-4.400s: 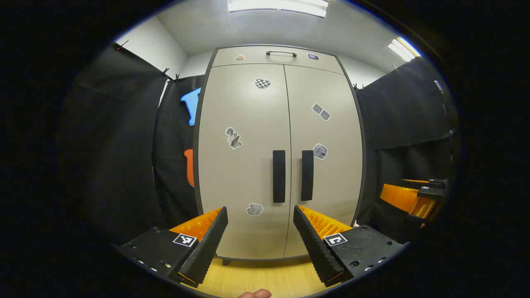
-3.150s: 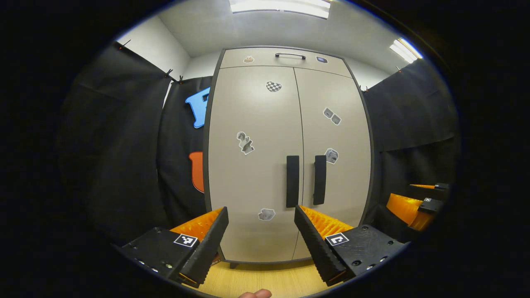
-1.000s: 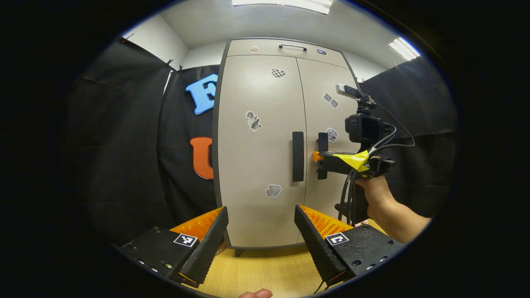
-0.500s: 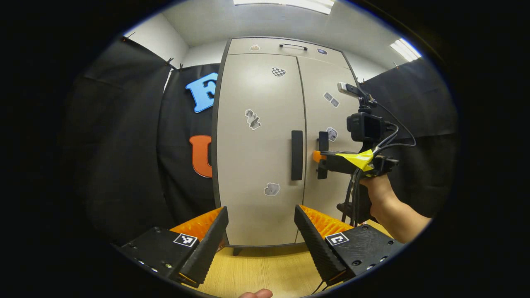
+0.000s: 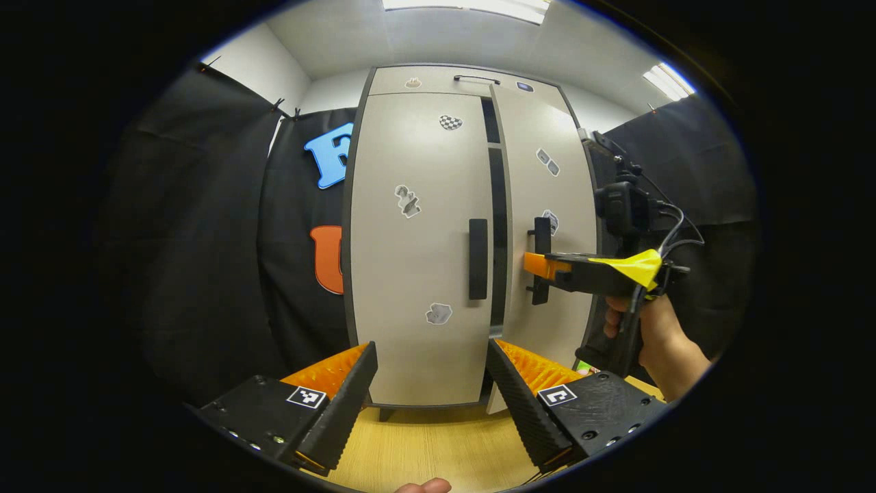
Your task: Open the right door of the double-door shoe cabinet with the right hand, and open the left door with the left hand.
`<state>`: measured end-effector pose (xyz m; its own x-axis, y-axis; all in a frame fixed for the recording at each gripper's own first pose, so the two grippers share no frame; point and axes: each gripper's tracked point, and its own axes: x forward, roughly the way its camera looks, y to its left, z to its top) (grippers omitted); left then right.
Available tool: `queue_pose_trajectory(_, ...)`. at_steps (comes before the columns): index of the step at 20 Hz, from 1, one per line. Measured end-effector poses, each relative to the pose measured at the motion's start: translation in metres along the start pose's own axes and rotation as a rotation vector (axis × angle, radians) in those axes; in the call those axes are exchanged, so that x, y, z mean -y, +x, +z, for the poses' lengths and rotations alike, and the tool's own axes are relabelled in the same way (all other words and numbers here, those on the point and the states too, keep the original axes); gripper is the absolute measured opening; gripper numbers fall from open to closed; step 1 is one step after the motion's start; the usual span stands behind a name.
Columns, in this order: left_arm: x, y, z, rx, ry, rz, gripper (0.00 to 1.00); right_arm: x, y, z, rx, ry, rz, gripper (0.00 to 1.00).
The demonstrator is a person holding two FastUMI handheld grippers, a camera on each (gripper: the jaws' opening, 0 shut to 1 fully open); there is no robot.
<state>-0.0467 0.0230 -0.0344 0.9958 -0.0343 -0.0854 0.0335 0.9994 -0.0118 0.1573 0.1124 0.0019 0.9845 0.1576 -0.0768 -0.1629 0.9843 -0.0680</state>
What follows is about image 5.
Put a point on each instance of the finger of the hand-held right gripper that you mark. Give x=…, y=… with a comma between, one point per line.
x=571, y=274

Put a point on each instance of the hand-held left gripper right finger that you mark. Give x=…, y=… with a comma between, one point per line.
x=520, y=411

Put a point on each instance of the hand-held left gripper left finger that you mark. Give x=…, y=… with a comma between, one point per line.
x=342, y=411

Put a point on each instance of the beige cabinet door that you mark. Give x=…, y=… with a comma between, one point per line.
x=540, y=185
x=410, y=274

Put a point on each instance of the beige double-door shoe cabinet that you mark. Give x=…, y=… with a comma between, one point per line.
x=438, y=81

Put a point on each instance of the black backdrop cloth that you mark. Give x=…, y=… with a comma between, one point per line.
x=198, y=239
x=705, y=164

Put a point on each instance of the small ceiling light panel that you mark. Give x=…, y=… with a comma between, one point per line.
x=668, y=81

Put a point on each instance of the long ceiling light panel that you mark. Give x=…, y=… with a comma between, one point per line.
x=472, y=7

